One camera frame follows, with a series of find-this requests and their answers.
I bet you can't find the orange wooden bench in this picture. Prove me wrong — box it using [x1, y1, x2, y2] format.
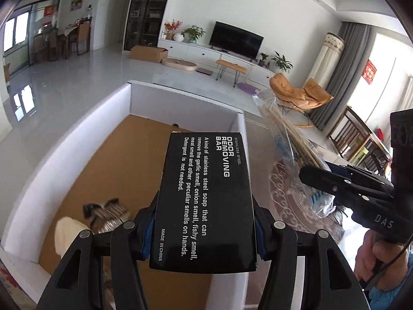
[216, 59, 248, 88]

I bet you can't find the brown cardboard box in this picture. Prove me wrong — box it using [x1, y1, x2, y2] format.
[130, 45, 169, 63]

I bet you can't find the dark wooden dining chair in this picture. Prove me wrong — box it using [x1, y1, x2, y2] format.
[327, 106, 391, 176]

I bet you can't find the green potted plant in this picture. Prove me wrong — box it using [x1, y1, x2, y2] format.
[181, 25, 206, 43]

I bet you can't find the cotton swab bag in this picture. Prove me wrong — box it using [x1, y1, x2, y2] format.
[253, 89, 335, 218]

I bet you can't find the black display shelf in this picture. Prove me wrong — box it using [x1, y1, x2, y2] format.
[123, 0, 167, 51]

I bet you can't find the black odor bar box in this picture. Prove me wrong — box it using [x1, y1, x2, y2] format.
[149, 132, 257, 274]

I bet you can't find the green plant right of tv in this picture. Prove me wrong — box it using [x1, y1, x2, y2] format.
[271, 51, 293, 73]

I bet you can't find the sparkly pink bow clip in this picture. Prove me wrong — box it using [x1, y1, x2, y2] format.
[83, 198, 130, 234]

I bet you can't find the red flower vase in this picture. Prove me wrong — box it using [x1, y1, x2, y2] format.
[164, 20, 183, 40]

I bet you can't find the standing air conditioner cover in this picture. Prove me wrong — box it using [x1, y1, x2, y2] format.
[307, 32, 345, 89]

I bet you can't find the black flat television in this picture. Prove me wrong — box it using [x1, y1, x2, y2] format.
[209, 21, 264, 59]

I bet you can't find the white cardboard storage box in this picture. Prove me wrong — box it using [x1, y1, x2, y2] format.
[1, 81, 246, 301]

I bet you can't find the cream knit glove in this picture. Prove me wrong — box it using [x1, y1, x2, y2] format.
[54, 216, 90, 258]

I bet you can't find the orange lounge chair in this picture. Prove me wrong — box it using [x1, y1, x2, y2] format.
[269, 73, 333, 111]

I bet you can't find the person's right hand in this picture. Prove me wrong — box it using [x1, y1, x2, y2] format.
[354, 230, 409, 291]

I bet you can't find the white tv cabinet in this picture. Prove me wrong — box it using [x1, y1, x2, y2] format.
[157, 39, 274, 89]

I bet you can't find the red paper window decoration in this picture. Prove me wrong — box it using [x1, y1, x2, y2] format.
[362, 59, 377, 85]

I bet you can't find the grey curtain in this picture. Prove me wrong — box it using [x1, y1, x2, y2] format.
[309, 22, 374, 133]

